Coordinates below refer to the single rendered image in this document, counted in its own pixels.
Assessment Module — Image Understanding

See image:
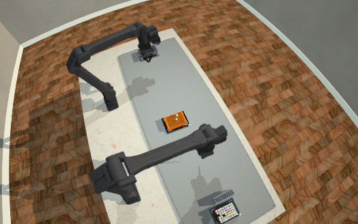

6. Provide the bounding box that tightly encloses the orange tube rack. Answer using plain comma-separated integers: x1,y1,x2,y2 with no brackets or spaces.
164,111,187,130

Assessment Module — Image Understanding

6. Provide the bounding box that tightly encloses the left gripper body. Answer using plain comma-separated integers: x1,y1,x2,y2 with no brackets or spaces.
138,41,152,58

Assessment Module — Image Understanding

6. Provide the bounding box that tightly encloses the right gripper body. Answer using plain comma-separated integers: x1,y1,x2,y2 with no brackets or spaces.
197,148,214,159

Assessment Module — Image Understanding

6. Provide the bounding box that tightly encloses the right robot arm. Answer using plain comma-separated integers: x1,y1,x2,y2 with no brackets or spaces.
89,124,228,205

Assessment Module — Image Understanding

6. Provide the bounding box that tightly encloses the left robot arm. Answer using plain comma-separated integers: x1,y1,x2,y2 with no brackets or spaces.
66,21,161,111

